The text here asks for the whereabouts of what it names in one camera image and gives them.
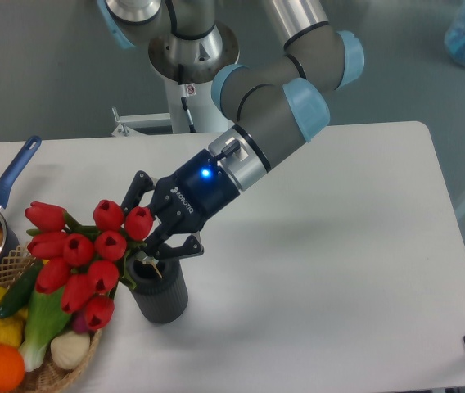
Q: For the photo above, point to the dark grey ribbed vase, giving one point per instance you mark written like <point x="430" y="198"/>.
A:
<point x="159" y="289"/>

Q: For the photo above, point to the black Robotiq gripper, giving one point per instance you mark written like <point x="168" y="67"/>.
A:
<point x="182" y="202"/>

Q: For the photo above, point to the orange fruit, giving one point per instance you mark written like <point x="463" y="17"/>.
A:
<point x="12" y="368"/>

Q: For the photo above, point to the dark green cucumber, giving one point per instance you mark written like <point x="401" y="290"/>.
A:
<point x="19" y="293"/>

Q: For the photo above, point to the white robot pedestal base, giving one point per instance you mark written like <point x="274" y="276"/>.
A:
<point x="190" y="110"/>

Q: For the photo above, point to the red tulip bouquet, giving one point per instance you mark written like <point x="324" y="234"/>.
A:
<point x="87" y="260"/>

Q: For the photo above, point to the woven wicker basket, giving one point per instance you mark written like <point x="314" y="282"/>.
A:
<point x="49" y="377"/>

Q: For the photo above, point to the purple red radish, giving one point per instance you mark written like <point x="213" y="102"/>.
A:
<point x="78" y="322"/>

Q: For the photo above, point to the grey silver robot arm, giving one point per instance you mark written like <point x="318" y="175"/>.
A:
<point x="273" y="111"/>

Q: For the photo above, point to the white garlic bulb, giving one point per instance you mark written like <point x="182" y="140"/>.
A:
<point x="69" y="349"/>

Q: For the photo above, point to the green bok choy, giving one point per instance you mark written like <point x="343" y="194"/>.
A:
<point x="45" y="321"/>

